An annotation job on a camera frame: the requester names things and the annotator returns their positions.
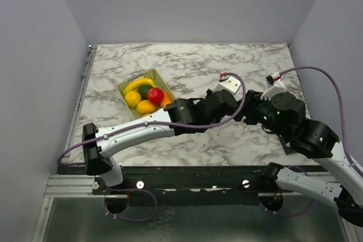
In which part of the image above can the green avocado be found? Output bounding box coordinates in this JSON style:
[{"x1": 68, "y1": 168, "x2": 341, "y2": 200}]
[{"x1": 138, "y1": 85, "x2": 152, "y2": 100}]

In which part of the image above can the left aluminium side rail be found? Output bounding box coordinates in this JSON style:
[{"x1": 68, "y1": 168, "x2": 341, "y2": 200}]
[{"x1": 65, "y1": 45, "x2": 98, "y2": 149}]

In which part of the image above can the yellow lemon upper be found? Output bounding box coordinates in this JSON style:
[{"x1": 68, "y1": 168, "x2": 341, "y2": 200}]
[{"x1": 124, "y1": 91, "x2": 142, "y2": 108}]

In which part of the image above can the yellow lemon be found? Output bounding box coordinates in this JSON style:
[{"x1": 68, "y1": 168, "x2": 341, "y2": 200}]
[
  {"x1": 136, "y1": 100, "x2": 157, "y2": 116},
  {"x1": 124, "y1": 91, "x2": 142, "y2": 108}
]

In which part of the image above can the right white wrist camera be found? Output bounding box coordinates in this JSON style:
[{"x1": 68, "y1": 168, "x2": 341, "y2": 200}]
[{"x1": 260, "y1": 72, "x2": 286, "y2": 100}]

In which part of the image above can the yellow banana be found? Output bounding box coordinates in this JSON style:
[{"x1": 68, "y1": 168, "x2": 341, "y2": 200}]
[{"x1": 123, "y1": 78, "x2": 156, "y2": 95}]

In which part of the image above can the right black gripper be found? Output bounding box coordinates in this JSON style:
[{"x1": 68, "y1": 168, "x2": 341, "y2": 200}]
[{"x1": 230, "y1": 88, "x2": 289, "y2": 139}]

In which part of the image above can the yellow lemon lower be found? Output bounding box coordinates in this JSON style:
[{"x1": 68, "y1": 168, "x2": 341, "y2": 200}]
[{"x1": 136, "y1": 100, "x2": 157, "y2": 116}]

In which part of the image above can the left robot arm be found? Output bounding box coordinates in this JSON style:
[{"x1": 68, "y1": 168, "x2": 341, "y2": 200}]
[{"x1": 82, "y1": 89, "x2": 238, "y2": 194}]

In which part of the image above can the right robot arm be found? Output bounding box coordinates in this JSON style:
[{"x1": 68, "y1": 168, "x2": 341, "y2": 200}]
[{"x1": 234, "y1": 90, "x2": 362, "y2": 227}]

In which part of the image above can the pale green plastic basket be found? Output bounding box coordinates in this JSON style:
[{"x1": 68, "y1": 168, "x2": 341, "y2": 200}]
[{"x1": 117, "y1": 69, "x2": 176, "y2": 104}]

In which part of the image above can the red apple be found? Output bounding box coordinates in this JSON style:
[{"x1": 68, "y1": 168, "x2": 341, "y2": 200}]
[{"x1": 146, "y1": 87, "x2": 164, "y2": 105}]

